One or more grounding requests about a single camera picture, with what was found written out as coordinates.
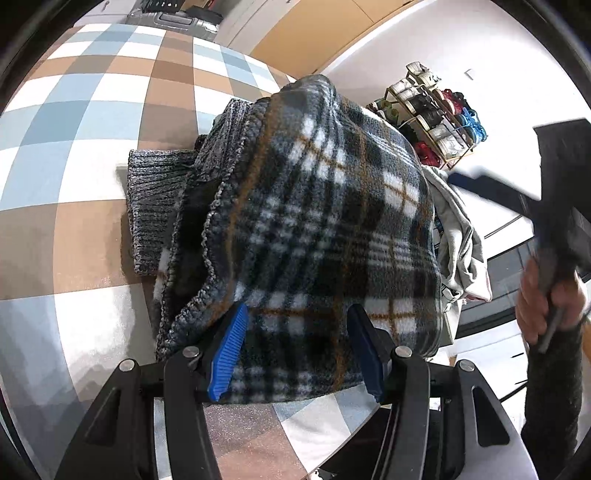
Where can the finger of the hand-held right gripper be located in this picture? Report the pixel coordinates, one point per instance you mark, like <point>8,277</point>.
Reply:
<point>489,190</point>

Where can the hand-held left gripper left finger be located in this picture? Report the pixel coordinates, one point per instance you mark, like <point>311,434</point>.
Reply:
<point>228,355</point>

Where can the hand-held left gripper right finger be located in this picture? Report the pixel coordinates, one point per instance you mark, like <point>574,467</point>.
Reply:
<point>367,355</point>

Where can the plaid fleece jacket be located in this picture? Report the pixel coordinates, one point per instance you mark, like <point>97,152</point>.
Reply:
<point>323,207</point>

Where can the person's right forearm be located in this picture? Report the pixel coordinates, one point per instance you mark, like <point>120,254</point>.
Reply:
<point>549,397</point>

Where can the person's right hand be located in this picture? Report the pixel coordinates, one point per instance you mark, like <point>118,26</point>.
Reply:
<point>528,304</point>

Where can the gold metal shoe rack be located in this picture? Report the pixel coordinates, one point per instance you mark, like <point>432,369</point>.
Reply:
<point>461,153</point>

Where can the light grey hoodie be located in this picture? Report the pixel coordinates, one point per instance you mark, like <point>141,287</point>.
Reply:
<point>457,240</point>

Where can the wooden shoe rack with shoes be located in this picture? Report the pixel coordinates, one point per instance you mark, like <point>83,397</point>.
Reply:
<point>443,134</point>

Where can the tan wooden door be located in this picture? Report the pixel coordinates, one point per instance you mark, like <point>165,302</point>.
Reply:
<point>323,32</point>

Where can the silver suitcase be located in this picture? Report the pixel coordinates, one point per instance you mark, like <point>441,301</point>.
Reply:
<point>175,23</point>

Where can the black slotted box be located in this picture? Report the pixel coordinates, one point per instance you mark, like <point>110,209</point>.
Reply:
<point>161,5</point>

